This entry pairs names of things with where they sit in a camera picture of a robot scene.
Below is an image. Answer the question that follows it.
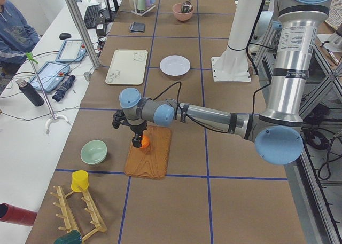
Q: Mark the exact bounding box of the aluminium frame post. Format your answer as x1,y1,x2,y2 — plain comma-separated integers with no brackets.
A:
65,0,100,69

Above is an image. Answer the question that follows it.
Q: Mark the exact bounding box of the far teach pendant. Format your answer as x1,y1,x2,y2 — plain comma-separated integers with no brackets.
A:
55,39,86,63

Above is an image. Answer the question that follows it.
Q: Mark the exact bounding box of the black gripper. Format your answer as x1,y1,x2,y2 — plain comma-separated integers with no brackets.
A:
128,120,147,148

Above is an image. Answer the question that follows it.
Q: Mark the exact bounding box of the green cup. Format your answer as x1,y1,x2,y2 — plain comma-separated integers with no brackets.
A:
137,0,146,11

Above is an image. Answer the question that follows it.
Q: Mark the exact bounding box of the folded navy umbrella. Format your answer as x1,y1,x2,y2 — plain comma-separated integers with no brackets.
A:
52,75,76,102

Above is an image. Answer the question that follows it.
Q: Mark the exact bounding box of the orange fruit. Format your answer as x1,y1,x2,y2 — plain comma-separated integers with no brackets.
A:
141,136,150,149

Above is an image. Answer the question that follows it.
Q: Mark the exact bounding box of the beige cup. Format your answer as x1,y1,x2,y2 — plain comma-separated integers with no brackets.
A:
129,0,137,10

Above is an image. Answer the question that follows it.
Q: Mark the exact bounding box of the near teach pendant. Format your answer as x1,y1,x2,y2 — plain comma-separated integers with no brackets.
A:
38,61,70,93

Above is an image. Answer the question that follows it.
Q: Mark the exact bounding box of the dark green mug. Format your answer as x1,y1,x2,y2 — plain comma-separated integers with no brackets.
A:
54,230,82,244

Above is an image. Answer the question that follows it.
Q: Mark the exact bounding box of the metal scoop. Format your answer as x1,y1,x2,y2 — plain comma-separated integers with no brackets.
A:
181,0,192,13

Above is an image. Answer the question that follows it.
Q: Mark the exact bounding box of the black computer mouse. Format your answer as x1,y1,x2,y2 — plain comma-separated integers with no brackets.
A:
59,33,72,40

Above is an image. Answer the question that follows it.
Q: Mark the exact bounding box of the yellow mug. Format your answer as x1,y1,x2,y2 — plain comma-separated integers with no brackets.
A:
71,170,89,192

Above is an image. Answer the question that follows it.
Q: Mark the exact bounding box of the grey folded cloth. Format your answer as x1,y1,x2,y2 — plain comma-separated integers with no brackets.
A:
129,22,145,33

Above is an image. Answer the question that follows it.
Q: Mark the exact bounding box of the green bowl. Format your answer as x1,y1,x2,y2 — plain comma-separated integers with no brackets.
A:
80,140,107,165

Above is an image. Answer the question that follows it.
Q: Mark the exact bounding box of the red bottle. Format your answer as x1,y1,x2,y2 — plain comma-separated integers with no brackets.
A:
1,203,37,226

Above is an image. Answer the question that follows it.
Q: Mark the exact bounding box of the black water bottle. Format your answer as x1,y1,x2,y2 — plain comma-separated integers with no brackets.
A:
16,78,44,107

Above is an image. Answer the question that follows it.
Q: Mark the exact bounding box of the black keyboard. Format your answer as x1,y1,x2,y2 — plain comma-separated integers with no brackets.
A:
83,4,100,29

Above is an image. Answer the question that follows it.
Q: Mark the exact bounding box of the wooden cutting board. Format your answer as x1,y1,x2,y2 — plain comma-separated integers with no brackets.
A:
124,126,172,179

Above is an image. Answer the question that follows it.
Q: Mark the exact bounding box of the pink bowl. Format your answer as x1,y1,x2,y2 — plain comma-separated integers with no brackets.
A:
172,3,194,22

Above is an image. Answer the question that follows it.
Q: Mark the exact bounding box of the wooden mug rack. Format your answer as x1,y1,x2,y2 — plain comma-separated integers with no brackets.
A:
50,185,107,243

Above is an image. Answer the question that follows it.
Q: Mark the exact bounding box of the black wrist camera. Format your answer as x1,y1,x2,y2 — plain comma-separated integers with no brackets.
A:
112,110,128,129

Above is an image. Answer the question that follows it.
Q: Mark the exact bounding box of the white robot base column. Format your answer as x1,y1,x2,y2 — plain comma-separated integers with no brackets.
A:
211,0,265,82

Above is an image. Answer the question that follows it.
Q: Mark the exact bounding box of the white cup rack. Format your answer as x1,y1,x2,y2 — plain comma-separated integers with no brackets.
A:
129,0,156,16

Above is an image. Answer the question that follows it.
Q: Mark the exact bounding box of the cream bear tray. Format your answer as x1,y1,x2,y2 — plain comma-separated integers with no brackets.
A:
105,49,148,85

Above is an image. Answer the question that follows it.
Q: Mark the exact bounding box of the seated person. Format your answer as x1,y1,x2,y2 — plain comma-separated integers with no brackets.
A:
1,0,40,75

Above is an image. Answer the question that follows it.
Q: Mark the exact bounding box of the white stand with green clip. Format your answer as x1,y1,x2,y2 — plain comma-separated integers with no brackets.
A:
26,52,71,135

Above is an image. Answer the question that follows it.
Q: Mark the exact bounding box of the teach pendant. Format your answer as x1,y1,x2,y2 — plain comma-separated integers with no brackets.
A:
55,39,86,63
38,61,70,93

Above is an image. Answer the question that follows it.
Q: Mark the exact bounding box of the white round plate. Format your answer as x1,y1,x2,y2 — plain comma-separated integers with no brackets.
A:
160,55,190,76

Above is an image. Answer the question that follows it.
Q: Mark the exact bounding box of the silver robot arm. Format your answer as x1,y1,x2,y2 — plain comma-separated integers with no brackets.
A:
112,0,331,164

